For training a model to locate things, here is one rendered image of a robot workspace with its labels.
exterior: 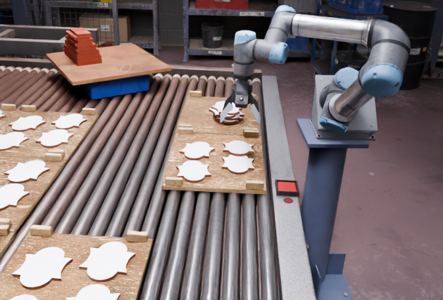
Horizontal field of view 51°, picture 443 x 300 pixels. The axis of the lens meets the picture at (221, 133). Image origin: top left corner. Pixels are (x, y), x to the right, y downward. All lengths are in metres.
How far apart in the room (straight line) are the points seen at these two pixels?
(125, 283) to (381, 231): 2.15
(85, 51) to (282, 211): 1.37
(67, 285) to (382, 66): 1.08
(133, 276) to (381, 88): 0.92
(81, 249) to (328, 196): 1.29
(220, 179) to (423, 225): 1.93
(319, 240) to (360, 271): 0.44
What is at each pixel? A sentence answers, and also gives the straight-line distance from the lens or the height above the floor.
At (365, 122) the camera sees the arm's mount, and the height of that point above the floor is 0.95.
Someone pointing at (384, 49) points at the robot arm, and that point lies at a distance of 1.55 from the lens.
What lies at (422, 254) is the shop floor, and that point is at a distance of 3.03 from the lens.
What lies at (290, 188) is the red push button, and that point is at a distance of 1.60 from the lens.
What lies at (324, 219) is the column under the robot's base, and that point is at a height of 0.44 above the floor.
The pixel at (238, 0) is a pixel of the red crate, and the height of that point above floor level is 0.76.
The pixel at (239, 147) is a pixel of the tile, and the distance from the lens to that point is 1.77.
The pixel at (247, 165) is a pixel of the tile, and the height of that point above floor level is 0.95.
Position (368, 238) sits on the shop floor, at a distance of 3.03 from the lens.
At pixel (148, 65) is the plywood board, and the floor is 1.04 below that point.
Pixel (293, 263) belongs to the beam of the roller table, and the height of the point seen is 0.91.
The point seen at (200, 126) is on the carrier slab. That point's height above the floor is 0.94.
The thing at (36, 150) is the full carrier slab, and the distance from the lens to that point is 1.87.
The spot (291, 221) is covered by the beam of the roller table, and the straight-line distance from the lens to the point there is 1.47.
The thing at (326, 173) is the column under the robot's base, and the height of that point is 0.69.
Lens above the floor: 1.77
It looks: 26 degrees down
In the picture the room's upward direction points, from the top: 2 degrees clockwise
